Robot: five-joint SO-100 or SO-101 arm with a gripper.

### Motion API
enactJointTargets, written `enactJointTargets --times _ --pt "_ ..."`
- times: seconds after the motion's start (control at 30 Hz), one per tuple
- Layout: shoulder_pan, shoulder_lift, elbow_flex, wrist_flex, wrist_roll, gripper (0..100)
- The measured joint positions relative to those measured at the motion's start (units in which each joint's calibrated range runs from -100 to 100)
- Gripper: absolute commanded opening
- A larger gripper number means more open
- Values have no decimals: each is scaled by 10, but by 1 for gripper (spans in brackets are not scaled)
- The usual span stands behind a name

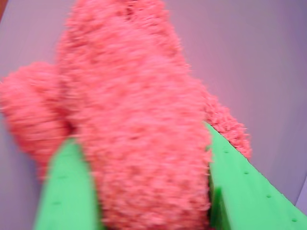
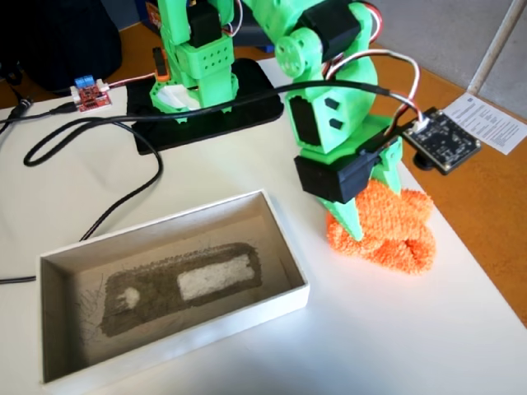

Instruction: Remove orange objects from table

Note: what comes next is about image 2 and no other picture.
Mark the orange knitted cloth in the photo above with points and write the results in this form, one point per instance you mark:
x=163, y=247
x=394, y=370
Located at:
x=395, y=230

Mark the white metal pole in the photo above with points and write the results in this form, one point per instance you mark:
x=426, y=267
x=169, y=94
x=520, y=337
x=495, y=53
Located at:
x=490, y=49

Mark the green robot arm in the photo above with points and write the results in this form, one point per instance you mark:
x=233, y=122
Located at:
x=329, y=123

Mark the red controller circuit board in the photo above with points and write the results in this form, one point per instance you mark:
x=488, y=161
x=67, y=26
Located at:
x=90, y=96

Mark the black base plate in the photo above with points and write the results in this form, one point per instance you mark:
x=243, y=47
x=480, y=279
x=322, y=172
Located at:
x=255, y=111

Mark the small blue object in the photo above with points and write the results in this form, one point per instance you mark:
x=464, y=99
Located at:
x=267, y=48

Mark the printed white paper sheet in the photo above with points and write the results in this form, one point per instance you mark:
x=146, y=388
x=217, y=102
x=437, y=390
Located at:
x=490, y=123

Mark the black bag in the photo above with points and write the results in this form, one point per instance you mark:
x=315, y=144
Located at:
x=49, y=41

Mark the white cardboard box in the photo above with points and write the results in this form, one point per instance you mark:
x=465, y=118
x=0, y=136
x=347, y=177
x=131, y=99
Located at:
x=173, y=345

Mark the red printed box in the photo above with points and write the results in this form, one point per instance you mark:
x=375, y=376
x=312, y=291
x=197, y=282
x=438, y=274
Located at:
x=153, y=14

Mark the black camera circuit board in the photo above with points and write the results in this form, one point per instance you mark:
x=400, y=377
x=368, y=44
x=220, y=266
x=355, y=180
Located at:
x=444, y=142

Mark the green gripper, black servo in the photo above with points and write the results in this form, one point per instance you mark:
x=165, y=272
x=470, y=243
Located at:
x=345, y=214

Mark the black chair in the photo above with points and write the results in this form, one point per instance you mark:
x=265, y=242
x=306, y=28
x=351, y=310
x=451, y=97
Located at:
x=247, y=37

